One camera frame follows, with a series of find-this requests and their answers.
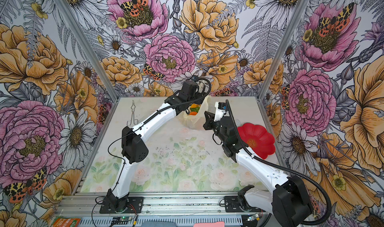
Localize translucent yellowish plastic bag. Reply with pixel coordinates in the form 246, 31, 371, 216
182, 95, 212, 130

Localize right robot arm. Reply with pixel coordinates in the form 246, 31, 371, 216
203, 101, 314, 227

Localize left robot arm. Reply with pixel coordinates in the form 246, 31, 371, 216
100, 78, 212, 214

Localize red flower-shaped bowl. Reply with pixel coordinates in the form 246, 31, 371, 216
238, 123, 276, 159

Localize metal tongs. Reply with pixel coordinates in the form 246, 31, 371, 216
127, 100, 139, 127

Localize pink cloth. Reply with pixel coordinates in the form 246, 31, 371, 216
193, 222, 225, 227

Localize small circuit board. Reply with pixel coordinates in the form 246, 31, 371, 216
110, 216, 138, 227

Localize orange green packet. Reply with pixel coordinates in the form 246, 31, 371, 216
52, 217, 81, 227

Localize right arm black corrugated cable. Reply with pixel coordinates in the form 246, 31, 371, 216
224, 99, 333, 226

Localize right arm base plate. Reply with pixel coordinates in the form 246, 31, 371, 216
224, 196, 262, 213

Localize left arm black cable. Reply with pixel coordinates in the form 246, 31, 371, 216
91, 77, 212, 227

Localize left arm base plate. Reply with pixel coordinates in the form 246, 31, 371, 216
99, 196, 144, 214

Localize aluminium front rail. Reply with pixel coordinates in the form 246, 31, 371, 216
55, 192, 237, 218

